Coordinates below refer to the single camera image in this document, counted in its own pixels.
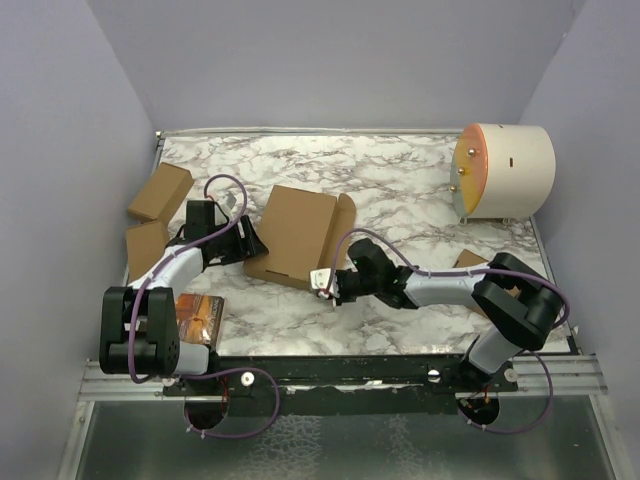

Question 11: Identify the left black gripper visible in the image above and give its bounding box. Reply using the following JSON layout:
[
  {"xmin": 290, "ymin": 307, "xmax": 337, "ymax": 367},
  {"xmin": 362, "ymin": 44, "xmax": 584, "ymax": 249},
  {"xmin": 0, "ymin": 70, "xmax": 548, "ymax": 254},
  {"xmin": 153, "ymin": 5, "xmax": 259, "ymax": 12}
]
[{"xmin": 210, "ymin": 215, "xmax": 268, "ymax": 265}]

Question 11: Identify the cardboard box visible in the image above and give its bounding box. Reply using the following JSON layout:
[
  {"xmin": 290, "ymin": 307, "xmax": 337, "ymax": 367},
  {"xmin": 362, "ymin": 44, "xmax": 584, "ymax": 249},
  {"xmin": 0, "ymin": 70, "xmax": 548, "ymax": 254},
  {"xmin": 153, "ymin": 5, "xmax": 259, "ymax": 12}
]
[
  {"xmin": 125, "ymin": 220, "xmax": 169, "ymax": 282},
  {"xmin": 127, "ymin": 163, "xmax": 194, "ymax": 226},
  {"xmin": 243, "ymin": 185, "xmax": 356, "ymax": 290},
  {"xmin": 452, "ymin": 249, "xmax": 494, "ymax": 316}
]

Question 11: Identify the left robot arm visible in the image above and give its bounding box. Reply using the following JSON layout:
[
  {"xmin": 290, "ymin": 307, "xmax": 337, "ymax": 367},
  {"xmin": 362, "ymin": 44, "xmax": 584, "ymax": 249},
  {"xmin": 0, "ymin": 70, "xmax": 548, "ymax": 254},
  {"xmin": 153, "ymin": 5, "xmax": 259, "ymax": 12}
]
[{"xmin": 99, "ymin": 200, "xmax": 269, "ymax": 395}]

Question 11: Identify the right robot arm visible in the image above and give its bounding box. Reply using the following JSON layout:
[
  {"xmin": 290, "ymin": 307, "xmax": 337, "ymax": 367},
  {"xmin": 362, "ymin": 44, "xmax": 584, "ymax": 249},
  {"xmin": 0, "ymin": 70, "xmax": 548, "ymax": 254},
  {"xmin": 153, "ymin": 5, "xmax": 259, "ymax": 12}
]
[{"xmin": 315, "ymin": 239, "xmax": 568, "ymax": 391}]

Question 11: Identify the white cylinder container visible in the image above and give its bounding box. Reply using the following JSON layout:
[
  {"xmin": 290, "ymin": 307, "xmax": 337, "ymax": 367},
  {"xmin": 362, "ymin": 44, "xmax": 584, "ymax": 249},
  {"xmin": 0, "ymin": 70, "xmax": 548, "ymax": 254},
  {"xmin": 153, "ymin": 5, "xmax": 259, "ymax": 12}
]
[{"xmin": 450, "ymin": 123, "xmax": 556, "ymax": 222}]

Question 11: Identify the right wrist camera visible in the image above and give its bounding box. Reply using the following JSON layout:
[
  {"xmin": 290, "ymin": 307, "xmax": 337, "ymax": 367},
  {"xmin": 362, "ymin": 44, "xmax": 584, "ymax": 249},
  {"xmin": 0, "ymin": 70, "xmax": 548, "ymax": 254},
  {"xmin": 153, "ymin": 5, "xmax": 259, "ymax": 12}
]
[{"xmin": 310, "ymin": 268, "xmax": 334, "ymax": 300}]

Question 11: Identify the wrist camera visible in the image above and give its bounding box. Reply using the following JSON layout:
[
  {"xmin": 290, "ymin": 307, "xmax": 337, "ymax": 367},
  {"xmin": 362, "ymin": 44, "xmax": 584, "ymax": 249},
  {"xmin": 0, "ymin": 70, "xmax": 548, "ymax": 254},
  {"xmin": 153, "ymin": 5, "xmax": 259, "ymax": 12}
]
[
  {"xmin": 209, "ymin": 193, "xmax": 237, "ymax": 216},
  {"xmin": 310, "ymin": 268, "xmax": 334, "ymax": 300}
]

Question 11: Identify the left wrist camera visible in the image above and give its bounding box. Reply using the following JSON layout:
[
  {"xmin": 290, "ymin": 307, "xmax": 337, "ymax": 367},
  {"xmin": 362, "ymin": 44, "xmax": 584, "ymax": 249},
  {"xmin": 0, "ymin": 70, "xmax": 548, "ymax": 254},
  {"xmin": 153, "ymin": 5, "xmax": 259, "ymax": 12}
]
[{"xmin": 209, "ymin": 193, "xmax": 237, "ymax": 216}]

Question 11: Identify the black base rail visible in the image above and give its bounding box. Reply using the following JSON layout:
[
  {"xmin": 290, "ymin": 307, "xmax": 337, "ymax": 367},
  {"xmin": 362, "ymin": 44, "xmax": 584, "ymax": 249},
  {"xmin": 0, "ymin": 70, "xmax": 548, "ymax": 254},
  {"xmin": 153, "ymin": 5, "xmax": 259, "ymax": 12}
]
[{"xmin": 163, "ymin": 354, "xmax": 517, "ymax": 417}]

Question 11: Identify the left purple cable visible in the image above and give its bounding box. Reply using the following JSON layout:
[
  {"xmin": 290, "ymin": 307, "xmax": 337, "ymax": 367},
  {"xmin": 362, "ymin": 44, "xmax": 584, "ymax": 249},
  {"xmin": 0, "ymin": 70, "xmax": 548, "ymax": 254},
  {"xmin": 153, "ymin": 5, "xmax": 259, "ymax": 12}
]
[{"xmin": 128, "ymin": 174, "xmax": 281, "ymax": 440}]

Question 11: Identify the aluminium frame profile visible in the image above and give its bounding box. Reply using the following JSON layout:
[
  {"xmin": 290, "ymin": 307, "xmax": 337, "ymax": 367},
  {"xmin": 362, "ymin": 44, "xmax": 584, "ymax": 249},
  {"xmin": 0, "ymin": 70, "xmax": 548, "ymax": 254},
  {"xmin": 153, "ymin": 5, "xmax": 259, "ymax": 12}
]
[{"xmin": 78, "ymin": 360, "xmax": 163, "ymax": 402}]

